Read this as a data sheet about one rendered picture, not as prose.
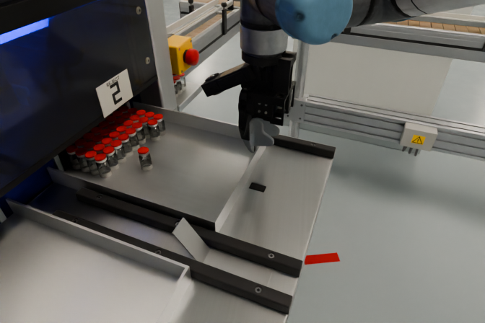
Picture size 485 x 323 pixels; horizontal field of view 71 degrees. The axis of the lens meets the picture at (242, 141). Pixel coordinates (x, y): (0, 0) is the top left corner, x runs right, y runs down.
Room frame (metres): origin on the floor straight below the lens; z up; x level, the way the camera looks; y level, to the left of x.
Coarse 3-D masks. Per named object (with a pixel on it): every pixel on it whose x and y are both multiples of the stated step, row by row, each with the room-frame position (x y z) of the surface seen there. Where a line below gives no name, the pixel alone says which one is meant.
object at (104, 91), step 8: (112, 80) 0.55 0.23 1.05; (120, 80) 0.57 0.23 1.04; (128, 80) 0.59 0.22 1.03; (96, 88) 0.52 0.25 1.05; (104, 88) 0.53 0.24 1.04; (112, 88) 0.55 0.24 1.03; (120, 88) 0.57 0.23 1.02; (128, 88) 0.59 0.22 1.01; (104, 96) 0.53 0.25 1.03; (112, 96) 0.54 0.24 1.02; (120, 96) 0.56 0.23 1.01; (128, 96) 0.58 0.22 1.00; (104, 104) 0.52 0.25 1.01; (112, 104) 0.54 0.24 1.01; (120, 104) 0.56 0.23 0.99; (104, 112) 0.52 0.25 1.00
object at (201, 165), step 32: (192, 128) 0.64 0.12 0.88; (224, 128) 0.61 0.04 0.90; (128, 160) 0.52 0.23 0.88; (160, 160) 0.52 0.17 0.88; (192, 160) 0.52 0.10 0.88; (224, 160) 0.52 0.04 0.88; (256, 160) 0.51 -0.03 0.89; (128, 192) 0.44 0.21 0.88; (160, 192) 0.44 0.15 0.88; (192, 192) 0.44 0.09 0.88; (224, 192) 0.44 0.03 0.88
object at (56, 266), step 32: (0, 224) 0.36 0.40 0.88; (32, 224) 0.36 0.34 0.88; (64, 224) 0.34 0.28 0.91; (0, 256) 0.30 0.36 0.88; (32, 256) 0.30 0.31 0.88; (64, 256) 0.30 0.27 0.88; (96, 256) 0.30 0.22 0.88; (128, 256) 0.30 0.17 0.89; (160, 256) 0.28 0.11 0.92; (0, 288) 0.25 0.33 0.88; (32, 288) 0.25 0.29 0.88; (64, 288) 0.25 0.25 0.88; (96, 288) 0.25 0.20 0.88; (128, 288) 0.25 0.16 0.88; (160, 288) 0.25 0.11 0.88; (0, 320) 0.21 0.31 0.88; (32, 320) 0.21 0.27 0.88; (64, 320) 0.21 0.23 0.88; (96, 320) 0.21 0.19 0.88; (128, 320) 0.21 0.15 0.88; (160, 320) 0.20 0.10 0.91
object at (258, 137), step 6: (252, 120) 0.50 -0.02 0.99; (258, 120) 0.50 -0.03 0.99; (252, 126) 0.51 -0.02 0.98; (258, 126) 0.50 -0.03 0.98; (252, 132) 0.51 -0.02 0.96; (258, 132) 0.50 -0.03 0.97; (264, 132) 0.50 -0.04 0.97; (252, 138) 0.50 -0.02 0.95; (258, 138) 0.50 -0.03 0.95; (264, 138) 0.50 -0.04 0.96; (270, 138) 0.49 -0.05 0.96; (246, 144) 0.51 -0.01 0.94; (252, 144) 0.51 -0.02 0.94; (258, 144) 0.50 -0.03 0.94; (264, 144) 0.50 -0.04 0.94; (270, 144) 0.49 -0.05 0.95; (252, 150) 0.51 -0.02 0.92
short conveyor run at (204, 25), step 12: (192, 0) 1.30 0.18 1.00; (216, 0) 1.41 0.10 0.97; (192, 12) 1.23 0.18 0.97; (204, 12) 1.36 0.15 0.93; (216, 12) 1.26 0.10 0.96; (228, 12) 1.37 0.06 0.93; (180, 24) 1.15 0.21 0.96; (192, 24) 1.11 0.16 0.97; (204, 24) 1.23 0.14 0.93; (216, 24) 1.22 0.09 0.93; (228, 24) 1.30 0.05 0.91; (192, 36) 1.11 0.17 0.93; (204, 36) 1.12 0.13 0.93; (216, 36) 1.20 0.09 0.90; (228, 36) 1.30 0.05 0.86; (204, 48) 1.12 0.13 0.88; (216, 48) 1.19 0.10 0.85; (204, 60) 1.11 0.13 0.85
